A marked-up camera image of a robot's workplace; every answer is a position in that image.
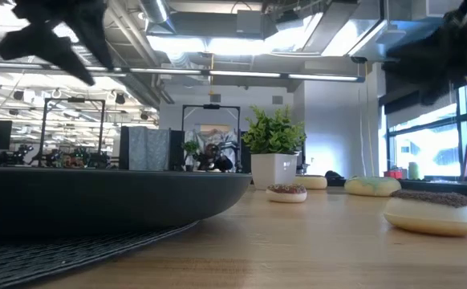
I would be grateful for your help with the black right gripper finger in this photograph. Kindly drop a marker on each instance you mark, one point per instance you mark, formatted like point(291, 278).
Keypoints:
point(422, 58)
point(450, 82)

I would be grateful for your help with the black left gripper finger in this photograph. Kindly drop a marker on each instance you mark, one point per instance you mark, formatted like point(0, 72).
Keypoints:
point(93, 32)
point(37, 44)

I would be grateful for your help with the green glazed donut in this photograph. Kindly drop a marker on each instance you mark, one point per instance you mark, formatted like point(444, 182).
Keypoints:
point(372, 186)

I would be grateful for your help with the large chocolate sprinkled donut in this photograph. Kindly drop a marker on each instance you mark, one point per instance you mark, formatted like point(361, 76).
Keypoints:
point(434, 214)

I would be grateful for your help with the small chocolate sprinkled donut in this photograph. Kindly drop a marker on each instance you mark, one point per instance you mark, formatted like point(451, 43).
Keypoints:
point(285, 193)

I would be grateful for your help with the black background robot arm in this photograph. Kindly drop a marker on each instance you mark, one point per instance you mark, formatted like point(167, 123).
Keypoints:
point(81, 158)
point(23, 154)

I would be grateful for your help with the black ceiling spotlight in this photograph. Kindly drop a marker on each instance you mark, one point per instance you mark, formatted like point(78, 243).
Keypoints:
point(120, 98)
point(18, 95)

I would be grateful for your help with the green bottle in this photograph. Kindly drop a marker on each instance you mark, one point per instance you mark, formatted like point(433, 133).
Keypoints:
point(414, 171)

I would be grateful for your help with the black low ledge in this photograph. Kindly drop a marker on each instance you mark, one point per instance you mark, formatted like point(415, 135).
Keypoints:
point(438, 186)

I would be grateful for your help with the red box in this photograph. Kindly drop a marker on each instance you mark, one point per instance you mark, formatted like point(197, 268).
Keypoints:
point(394, 175)

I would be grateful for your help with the grey office partition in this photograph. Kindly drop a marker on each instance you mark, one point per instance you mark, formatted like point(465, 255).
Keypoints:
point(149, 148)

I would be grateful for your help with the small black rounded object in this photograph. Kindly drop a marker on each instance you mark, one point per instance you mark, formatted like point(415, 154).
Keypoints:
point(334, 175)

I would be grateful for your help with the small green background plant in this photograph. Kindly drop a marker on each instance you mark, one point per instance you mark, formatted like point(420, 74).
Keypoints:
point(190, 147)

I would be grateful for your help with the long linear ceiling light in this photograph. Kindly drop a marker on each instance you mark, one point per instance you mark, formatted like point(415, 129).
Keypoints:
point(241, 74)

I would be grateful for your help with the green artificial plant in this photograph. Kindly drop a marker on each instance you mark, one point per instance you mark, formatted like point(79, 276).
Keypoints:
point(273, 130)

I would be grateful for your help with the plain yellow donut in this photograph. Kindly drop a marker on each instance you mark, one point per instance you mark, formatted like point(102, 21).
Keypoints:
point(311, 182)

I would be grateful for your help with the large dark grey plate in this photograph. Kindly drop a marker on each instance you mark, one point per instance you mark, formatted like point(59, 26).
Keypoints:
point(97, 200)

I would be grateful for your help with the person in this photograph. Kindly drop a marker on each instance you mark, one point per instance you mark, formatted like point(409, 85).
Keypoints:
point(213, 154)

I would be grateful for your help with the white square plant pot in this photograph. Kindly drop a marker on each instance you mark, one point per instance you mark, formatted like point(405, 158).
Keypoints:
point(273, 170)

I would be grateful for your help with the dark woven placemat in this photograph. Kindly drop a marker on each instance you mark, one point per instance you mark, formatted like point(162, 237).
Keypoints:
point(57, 257)

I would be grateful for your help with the round silver air duct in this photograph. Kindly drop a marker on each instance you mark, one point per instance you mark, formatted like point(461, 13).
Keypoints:
point(155, 12)

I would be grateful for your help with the grey wall box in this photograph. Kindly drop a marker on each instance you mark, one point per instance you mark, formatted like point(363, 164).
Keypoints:
point(215, 98)
point(277, 100)

